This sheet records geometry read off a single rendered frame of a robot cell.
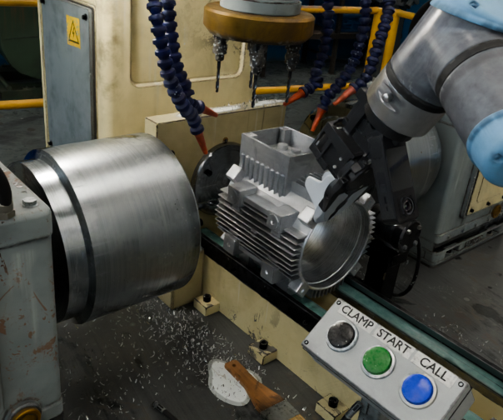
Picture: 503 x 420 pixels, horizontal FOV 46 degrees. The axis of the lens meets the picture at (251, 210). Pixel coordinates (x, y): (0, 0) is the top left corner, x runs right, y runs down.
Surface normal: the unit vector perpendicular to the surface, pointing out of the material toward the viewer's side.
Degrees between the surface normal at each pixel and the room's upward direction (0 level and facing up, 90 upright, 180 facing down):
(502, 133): 66
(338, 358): 39
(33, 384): 90
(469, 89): 71
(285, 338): 90
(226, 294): 90
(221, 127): 90
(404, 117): 106
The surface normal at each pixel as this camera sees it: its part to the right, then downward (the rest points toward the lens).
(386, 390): -0.40, -0.56
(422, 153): 0.64, 0.05
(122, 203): 0.56, -0.26
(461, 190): 0.64, 0.39
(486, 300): 0.10, -0.89
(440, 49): -0.81, -0.14
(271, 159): -0.77, 0.21
